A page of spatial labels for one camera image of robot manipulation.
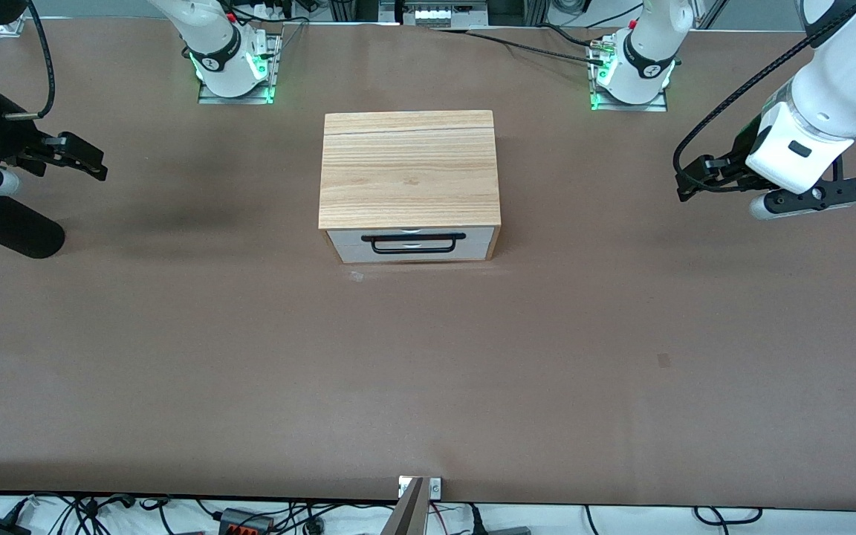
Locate wooden drawer cabinet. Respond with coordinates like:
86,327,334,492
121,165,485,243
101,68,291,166
318,110,502,264

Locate black vase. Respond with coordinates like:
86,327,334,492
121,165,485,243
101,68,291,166
0,192,66,260

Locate white power strip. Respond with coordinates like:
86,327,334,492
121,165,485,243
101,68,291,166
397,0,490,29

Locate grey connector block orange levers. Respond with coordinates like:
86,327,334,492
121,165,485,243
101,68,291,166
218,508,275,535

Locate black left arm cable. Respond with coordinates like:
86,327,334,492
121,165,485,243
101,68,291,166
672,0,856,195

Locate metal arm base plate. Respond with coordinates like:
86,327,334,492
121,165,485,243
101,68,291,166
198,31,283,106
589,41,669,113

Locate black cable on table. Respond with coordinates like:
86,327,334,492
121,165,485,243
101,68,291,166
432,27,611,66

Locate black looped floor cable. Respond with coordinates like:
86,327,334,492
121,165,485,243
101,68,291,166
693,506,764,526

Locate silver camera mount bracket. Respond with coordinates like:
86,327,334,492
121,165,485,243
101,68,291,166
398,476,442,500

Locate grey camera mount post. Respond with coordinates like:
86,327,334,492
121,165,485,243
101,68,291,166
381,478,429,535

